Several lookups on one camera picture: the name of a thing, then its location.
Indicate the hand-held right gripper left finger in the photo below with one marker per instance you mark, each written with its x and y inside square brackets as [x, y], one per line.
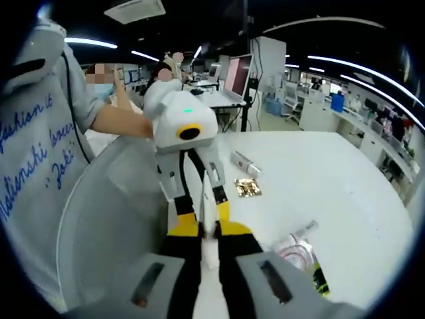
[179, 266]

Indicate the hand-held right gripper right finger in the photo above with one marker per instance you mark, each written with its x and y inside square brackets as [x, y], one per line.
[239, 266]

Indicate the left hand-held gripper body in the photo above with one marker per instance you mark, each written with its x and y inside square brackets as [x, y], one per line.
[172, 126]

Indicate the white skincare tube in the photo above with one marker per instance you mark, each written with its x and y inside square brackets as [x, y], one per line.
[210, 256]

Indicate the gold foil skincare sachet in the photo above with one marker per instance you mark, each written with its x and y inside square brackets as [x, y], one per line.
[247, 187]

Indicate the white skincare bottle red collar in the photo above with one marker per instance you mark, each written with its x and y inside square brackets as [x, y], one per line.
[292, 252]

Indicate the black green skincare sachet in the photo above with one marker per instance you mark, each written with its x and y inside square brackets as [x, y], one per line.
[321, 282]

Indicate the black legged laptop stand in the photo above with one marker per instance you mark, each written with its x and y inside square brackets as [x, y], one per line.
[246, 116]

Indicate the open white laptop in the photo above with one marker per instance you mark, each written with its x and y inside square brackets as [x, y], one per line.
[237, 76]

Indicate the blue water jug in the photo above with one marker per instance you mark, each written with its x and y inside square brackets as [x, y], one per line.
[274, 107]

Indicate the white office chair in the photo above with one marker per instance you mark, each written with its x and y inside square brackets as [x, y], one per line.
[291, 96]

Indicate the white office workbench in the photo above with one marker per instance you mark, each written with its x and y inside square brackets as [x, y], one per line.
[318, 113]

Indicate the white ceiling air conditioner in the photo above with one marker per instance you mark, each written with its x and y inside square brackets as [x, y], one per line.
[136, 11]

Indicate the blue box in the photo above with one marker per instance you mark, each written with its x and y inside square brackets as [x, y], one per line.
[338, 102]

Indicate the person's grey printed shirt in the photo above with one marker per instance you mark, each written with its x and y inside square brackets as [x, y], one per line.
[33, 149]

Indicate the white chest device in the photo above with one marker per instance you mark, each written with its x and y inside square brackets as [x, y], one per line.
[36, 50]

